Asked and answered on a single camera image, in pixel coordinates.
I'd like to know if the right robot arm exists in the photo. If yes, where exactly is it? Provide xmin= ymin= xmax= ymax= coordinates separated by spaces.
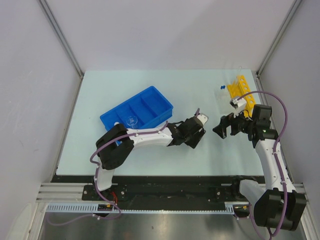
xmin=213 ymin=104 xmax=307 ymax=231

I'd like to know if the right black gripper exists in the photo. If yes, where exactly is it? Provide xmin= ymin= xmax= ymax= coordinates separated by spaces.
xmin=212 ymin=105 xmax=256 ymax=139

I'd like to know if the aluminium frame rail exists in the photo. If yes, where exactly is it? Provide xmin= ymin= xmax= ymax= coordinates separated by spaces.
xmin=34 ymin=182 xmax=88 ymax=203

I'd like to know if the yellow test tube rack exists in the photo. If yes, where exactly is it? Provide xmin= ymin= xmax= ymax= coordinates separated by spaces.
xmin=227 ymin=75 xmax=256 ymax=117

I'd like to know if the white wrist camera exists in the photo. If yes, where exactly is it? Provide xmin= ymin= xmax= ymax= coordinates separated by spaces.
xmin=229 ymin=97 xmax=247 ymax=118
xmin=196 ymin=113 xmax=209 ymax=127

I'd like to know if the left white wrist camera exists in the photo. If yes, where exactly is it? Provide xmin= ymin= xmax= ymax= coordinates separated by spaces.
xmin=196 ymin=113 xmax=209 ymax=127

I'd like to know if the clear plastic well plate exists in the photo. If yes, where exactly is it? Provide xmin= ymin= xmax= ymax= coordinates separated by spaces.
xmin=214 ymin=88 xmax=235 ymax=115

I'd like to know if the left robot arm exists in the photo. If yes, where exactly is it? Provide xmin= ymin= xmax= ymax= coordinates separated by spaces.
xmin=90 ymin=113 xmax=209 ymax=200

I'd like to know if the blue divided plastic bin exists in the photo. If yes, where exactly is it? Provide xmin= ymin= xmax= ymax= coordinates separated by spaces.
xmin=99 ymin=86 xmax=174 ymax=131

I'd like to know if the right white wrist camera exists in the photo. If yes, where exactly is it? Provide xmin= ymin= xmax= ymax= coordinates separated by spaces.
xmin=229 ymin=97 xmax=247 ymax=118

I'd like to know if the clear glass flask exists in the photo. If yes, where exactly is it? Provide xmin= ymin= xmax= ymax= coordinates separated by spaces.
xmin=125 ymin=115 xmax=139 ymax=129

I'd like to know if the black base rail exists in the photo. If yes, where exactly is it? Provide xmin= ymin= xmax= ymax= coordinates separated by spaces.
xmin=52 ymin=175 xmax=265 ymax=212

